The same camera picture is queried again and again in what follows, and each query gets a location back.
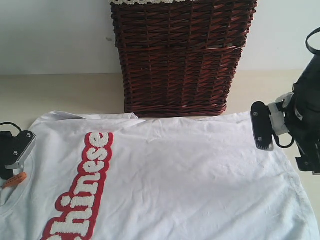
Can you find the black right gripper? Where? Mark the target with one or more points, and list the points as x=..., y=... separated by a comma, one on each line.
x=303, y=124

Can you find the white t-shirt with red lettering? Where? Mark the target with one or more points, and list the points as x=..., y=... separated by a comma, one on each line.
x=118, y=177

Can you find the brown wicker basket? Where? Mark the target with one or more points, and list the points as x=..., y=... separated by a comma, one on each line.
x=179, y=59

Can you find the white lace basket liner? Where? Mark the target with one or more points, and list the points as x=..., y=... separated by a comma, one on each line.
x=144, y=2

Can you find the orange neck label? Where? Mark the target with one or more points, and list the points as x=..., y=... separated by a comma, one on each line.
x=15, y=180

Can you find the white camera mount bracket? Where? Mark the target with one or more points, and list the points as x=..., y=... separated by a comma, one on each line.
x=277, y=113

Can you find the black left camera mount bracket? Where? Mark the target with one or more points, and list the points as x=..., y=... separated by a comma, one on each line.
x=6, y=154

